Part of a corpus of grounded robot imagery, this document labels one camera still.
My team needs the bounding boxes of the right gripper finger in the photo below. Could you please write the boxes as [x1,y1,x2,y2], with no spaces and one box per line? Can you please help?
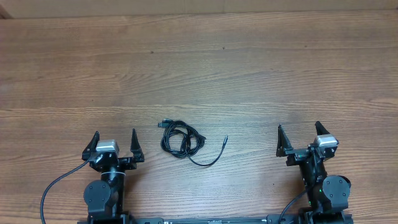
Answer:
[315,121,330,136]
[276,124,293,157]

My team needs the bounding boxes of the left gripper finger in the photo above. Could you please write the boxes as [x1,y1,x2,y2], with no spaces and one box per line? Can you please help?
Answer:
[130,128,145,162]
[81,131,100,161]

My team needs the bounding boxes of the thick black USB cable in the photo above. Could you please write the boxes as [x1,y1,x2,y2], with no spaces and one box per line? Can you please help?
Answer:
[157,118,207,159]

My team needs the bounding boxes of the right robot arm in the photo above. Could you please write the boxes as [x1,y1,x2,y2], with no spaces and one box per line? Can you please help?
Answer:
[276,121,354,224]

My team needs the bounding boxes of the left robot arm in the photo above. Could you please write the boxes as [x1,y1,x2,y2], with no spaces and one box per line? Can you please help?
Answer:
[82,129,144,224]

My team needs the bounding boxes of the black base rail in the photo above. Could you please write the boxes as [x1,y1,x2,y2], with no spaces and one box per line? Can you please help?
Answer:
[77,213,354,224]

